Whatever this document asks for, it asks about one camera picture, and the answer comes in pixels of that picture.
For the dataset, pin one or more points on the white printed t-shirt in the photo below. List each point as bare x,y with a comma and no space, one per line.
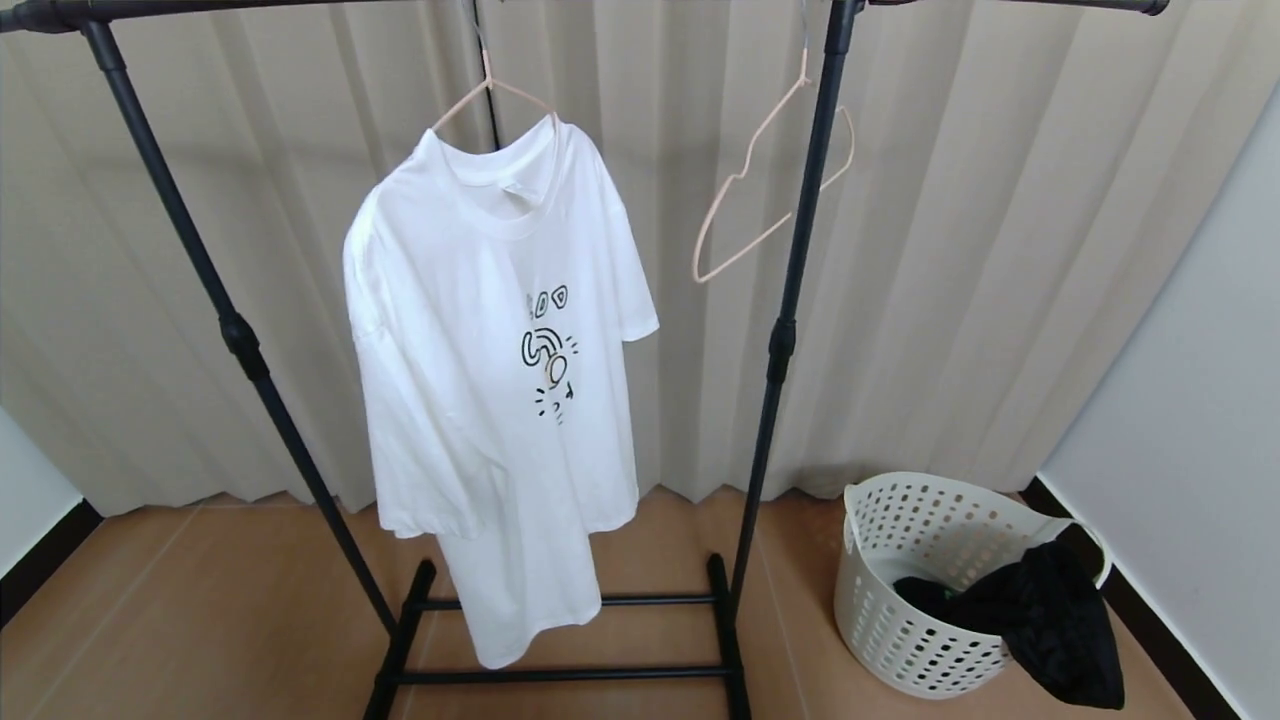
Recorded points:
470,400

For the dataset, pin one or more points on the pink clothes hanger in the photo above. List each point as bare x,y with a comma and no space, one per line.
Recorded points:
487,80
740,178

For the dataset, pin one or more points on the black garment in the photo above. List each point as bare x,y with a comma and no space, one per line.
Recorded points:
1060,620

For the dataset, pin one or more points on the black clothes rack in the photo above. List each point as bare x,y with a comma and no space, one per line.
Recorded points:
800,250

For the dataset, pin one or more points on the white laundry basket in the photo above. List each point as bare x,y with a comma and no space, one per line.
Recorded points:
900,620

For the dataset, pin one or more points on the beige curtain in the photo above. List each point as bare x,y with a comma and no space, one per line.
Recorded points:
1000,200

